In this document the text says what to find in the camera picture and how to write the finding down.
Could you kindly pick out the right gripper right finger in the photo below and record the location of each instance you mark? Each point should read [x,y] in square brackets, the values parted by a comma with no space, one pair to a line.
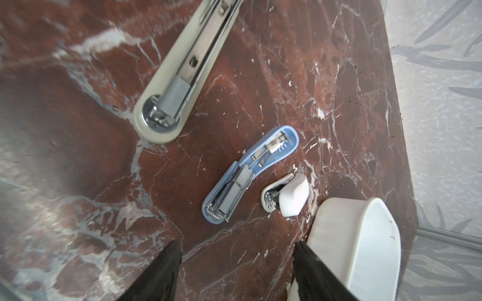
[314,279]

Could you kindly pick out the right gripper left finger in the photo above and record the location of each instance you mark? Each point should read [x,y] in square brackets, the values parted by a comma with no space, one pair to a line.
[158,281]

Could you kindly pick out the white oval tray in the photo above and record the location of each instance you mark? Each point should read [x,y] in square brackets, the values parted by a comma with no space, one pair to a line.
[359,242]

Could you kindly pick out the small white stapler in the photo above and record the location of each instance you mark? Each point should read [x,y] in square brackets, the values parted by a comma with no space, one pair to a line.
[288,194]

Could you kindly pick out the small blue stapler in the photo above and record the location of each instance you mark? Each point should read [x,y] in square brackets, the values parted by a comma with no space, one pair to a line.
[222,200]

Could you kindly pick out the beige black long stapler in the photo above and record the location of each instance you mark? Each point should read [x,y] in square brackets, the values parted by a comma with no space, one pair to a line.
[164,107]

